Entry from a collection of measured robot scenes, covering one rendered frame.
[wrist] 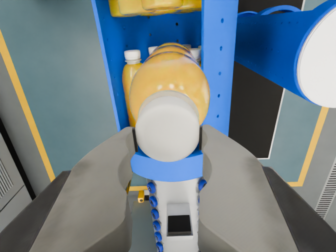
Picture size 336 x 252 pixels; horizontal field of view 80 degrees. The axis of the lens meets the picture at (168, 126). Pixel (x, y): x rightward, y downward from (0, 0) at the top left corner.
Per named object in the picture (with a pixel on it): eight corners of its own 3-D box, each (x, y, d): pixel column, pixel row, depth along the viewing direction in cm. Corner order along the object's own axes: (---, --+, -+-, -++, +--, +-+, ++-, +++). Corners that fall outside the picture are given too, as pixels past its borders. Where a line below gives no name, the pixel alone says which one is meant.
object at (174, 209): (167, 207, 90) (166, 240, 76) (166, 201, 89) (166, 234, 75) (189, 206, 90) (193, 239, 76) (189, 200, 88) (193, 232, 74)
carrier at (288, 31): (265, 54, 135) (263, 6, 122) (398, 95, 57) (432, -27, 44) (222, 64, 138) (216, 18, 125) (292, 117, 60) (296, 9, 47)
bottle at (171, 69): (202, 78, 31) (236, 141, 14) (161, 98, 32) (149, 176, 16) (182, 32, 28) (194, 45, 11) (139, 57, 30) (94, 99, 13)
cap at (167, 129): (206, 131, 14) (210, 145, 12) (157, 152, 15) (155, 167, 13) (181, 81, 13) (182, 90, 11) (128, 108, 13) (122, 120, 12)
